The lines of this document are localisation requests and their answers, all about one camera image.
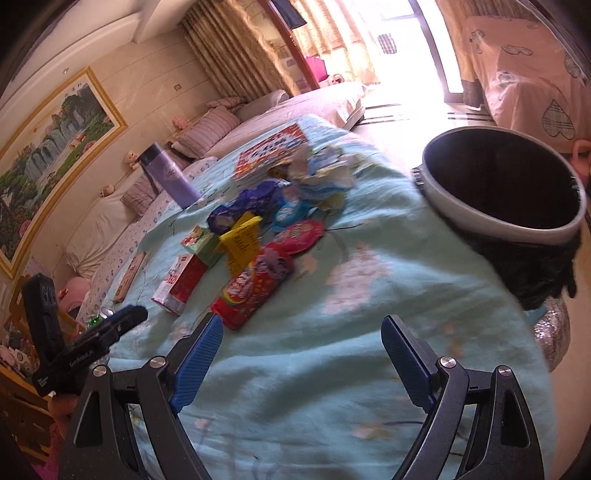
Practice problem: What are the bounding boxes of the pink heart print cloth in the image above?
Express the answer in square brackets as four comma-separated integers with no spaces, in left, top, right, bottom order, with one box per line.
[462,16,591,153]

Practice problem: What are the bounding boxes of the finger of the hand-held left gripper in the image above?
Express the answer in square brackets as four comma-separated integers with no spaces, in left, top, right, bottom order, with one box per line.
[88,305,148,347]

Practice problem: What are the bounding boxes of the brown wooden frame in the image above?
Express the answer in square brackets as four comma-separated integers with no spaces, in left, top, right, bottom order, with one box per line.
[259,0,321,93]

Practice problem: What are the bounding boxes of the pink plush toy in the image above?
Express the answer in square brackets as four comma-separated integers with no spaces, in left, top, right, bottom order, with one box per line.
[58,277,90,319]

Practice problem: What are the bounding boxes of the framed landscape painting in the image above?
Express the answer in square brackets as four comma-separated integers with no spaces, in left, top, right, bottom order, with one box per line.
[0,66,129,280]

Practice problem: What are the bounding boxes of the large striped pillow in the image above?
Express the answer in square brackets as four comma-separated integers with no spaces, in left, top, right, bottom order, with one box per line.
[171,108,241,160]

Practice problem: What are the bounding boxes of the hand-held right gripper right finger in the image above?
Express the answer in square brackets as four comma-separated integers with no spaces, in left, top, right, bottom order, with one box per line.
[381,315,546,480]

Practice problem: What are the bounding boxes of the red white carton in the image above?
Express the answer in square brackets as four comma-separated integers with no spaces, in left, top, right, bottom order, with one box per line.
[151,254,208,317]

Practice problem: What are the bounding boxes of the pink bag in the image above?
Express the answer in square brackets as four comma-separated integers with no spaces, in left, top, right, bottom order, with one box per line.
[305,55,328,84]

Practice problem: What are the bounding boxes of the small green box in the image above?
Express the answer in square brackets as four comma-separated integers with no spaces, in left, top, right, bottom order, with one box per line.
[180,224,227,268]

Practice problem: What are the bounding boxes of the yellow snack packet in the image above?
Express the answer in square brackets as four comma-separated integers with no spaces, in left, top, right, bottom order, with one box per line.
[219,211,264,275]

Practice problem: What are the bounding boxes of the grey bin with black bag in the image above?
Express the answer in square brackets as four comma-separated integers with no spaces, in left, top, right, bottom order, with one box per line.
[410,128,588,311]

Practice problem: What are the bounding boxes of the pink red wrapper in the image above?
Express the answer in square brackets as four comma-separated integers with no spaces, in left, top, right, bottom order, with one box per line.
[274,220,325,254]

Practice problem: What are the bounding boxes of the purple foil wrapper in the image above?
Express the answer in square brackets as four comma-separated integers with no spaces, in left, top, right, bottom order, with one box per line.
[207,179,291,234]

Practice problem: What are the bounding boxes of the wooden strip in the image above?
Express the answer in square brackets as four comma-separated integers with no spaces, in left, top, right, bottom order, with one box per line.
[115,251,147,304]

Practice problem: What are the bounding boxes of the patterned beige curtain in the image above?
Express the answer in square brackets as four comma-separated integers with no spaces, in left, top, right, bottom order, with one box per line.
[180,0,384,104]

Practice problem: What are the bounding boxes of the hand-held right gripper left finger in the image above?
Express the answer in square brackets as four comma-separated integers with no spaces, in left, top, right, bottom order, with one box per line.
[58,313,225,480]

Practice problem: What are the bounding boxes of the wooden chair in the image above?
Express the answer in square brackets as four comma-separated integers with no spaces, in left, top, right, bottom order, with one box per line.
[0,277,79,462]

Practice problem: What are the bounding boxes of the flat red white box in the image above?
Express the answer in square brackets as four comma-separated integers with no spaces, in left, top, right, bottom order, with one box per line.
[232,121,309,181]

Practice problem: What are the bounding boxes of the silver sequin bag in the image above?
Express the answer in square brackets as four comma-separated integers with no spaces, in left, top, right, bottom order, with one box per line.
[531,298,571,372]

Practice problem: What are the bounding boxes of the purple bottle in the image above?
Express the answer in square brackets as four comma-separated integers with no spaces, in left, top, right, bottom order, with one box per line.
[139,143,204,209]

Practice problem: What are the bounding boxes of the crumpled white blue wrapper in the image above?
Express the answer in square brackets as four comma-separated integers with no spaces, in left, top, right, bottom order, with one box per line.
[270,145,355,204]

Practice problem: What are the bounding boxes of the red candy packet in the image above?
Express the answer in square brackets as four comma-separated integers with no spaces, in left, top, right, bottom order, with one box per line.
[210,247,295,330]

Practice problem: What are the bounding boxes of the teal floral blanket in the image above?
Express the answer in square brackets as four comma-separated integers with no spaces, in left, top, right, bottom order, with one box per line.
[76,115,555,480]

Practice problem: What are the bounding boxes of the white patterned sheet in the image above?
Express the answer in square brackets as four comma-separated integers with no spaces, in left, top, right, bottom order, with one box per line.
[76,157,218,324]

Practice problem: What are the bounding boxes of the crumpled yellow wrapper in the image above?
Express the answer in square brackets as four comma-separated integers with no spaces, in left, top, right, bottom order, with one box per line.
[318,189,348,214]

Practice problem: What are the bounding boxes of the white cushion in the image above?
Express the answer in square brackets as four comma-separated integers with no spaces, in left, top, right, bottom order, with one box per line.
[65,196,139,278]

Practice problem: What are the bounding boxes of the small striped pillow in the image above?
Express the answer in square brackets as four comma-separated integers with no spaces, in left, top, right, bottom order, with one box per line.
[121,175,167,217]

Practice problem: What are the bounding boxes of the blue foil wrapper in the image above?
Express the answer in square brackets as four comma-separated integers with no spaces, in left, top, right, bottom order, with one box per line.
[271,198,319,233]

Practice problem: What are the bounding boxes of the dark hanging garment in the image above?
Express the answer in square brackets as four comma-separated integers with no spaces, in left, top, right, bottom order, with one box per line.
[271,0,308,28]

